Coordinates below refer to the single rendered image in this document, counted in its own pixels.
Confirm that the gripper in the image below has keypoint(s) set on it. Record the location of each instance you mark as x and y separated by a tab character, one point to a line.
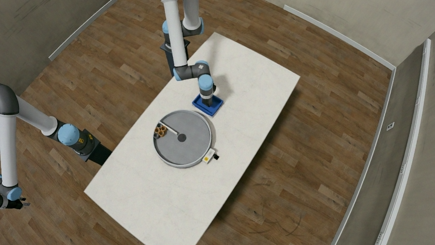
208	102
15	204

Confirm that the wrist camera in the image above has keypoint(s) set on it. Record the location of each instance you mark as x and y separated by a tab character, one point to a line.
214	89

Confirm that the white table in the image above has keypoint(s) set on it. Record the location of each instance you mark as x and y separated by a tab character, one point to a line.
238	102

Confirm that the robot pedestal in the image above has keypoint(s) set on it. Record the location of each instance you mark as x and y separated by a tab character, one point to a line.
100	154
164	48

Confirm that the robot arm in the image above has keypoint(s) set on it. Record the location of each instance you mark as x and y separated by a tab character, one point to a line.
176	34
8	149

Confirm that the blue crate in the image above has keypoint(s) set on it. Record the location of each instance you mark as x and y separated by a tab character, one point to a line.
214	110

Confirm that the grey turntable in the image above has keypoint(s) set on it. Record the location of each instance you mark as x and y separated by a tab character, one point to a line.
188	144

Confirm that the white wall socket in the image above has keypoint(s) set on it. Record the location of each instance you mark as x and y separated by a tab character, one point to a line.
390	126

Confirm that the white control box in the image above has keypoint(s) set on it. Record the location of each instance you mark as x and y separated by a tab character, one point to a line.
208	157

